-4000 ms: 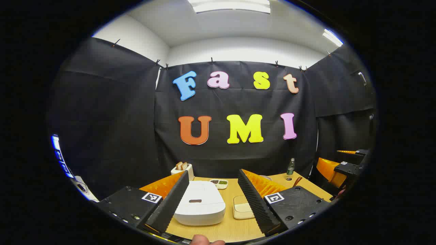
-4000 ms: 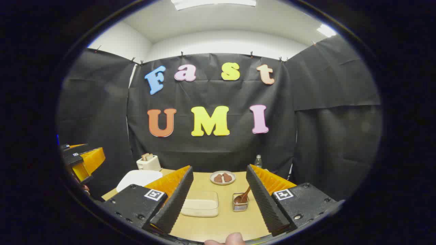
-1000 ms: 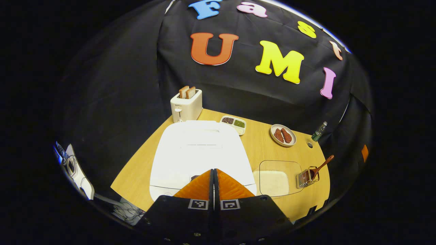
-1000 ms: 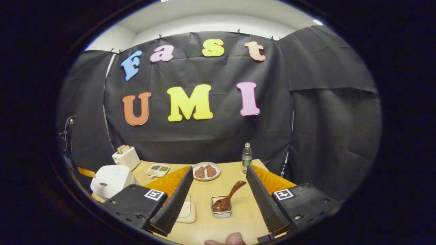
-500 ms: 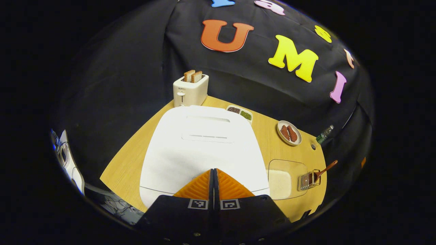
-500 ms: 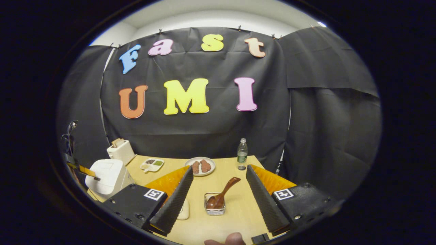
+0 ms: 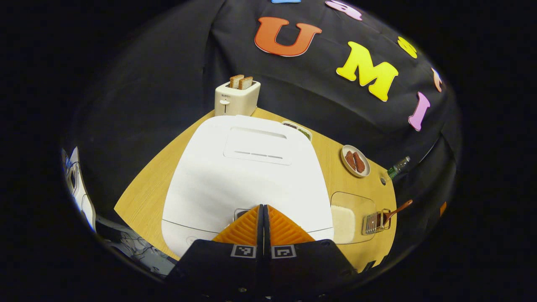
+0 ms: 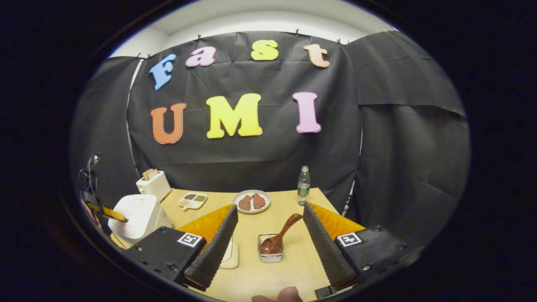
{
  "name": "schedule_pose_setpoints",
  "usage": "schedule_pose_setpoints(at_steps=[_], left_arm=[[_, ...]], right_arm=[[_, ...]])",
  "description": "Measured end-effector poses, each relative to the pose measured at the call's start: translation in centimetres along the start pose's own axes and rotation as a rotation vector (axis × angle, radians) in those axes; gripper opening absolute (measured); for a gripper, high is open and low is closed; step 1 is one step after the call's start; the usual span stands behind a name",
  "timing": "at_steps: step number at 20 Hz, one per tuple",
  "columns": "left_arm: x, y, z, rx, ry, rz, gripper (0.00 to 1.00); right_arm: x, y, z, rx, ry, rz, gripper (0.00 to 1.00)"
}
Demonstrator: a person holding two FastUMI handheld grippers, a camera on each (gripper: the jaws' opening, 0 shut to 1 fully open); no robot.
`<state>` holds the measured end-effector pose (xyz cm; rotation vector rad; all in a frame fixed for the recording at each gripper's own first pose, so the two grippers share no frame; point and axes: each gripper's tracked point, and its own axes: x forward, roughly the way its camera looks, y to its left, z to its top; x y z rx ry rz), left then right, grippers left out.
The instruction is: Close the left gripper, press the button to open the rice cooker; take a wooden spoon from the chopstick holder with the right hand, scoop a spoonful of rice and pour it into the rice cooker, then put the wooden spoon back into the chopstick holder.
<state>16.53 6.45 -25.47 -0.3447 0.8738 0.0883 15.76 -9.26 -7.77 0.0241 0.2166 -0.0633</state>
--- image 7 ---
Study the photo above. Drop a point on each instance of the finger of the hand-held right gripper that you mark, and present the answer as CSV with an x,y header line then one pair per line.
x,y
443,209

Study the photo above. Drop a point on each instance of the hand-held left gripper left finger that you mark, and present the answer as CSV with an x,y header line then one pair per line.
x,y
226,268

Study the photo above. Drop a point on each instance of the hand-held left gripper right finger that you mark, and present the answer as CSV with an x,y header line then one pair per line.
x,y
306,268

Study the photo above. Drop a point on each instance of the brown wooden spoon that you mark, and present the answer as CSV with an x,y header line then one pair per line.
x,y
398,207

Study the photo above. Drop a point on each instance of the clear container of rice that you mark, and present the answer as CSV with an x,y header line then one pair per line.
x,y
356,209

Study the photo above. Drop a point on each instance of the white rice cooker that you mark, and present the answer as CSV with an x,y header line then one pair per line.
x,y
235,176

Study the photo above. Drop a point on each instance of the green label water bottle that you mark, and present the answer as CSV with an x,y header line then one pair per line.
x,y
397,167

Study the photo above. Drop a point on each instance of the white round plate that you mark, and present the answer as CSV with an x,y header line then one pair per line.
x,y
366,167

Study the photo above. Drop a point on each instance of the brown meat piece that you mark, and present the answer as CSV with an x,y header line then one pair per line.
x,y
350,160
359,162

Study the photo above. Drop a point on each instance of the white divided grain dish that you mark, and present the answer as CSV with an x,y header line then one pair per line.
x,y
300,131

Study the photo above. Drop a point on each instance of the white side desk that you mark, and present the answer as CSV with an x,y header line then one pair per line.
x,y
82,197

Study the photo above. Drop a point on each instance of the white toaster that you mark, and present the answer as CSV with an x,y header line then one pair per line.
x,y
237,102

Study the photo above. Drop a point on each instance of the toast slice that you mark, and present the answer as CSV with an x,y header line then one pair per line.
x,y
246,82
235,81

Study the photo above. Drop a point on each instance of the black backdrop cloth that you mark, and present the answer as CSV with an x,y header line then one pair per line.
x,y
168,63

